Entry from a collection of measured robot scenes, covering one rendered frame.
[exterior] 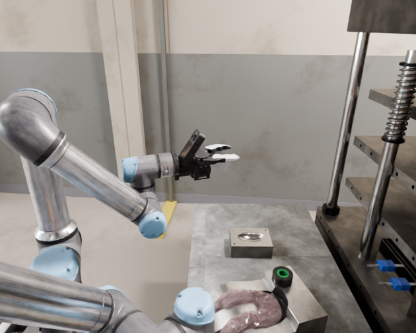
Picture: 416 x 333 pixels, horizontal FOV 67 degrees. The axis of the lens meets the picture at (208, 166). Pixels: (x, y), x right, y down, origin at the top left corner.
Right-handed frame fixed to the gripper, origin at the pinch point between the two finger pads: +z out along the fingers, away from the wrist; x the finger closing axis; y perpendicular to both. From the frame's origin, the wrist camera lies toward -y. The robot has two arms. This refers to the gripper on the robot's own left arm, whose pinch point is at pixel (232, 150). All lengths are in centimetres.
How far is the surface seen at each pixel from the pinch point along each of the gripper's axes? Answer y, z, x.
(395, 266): 51, 68, 25
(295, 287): 52, 23, 20
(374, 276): 65, 69, 18
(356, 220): 70, 95, -21
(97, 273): 162, -58, -107
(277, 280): 50, 17, 17
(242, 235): 63, 21, -21
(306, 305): 51, 22, 29
